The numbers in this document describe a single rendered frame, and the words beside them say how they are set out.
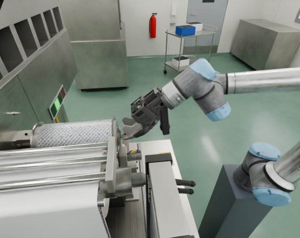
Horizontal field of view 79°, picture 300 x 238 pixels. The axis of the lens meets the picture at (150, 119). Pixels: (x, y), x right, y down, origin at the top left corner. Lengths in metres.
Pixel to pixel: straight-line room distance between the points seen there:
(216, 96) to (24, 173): 0.49
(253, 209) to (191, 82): 0.78
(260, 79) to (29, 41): 0.93
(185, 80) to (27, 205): 0.44
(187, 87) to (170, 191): 0.32
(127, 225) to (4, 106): 0.62
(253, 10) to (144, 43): 2.87
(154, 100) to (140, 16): 4.56
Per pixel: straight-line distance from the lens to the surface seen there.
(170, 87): 0.54
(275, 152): 0.94
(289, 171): 0.78
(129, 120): 0.64
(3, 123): 0.71
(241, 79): 0.69
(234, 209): 1.09
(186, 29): 3.73
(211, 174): 2.21
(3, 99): 0.73
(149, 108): 0.57
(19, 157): 0.43
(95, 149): 0.36
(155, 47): 5.26
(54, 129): 0.68
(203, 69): 0.54
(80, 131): 0.64
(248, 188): 1.02
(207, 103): 0.57
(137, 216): 0.88
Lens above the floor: 1.70
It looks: 37 degrees down
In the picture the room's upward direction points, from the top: straight up
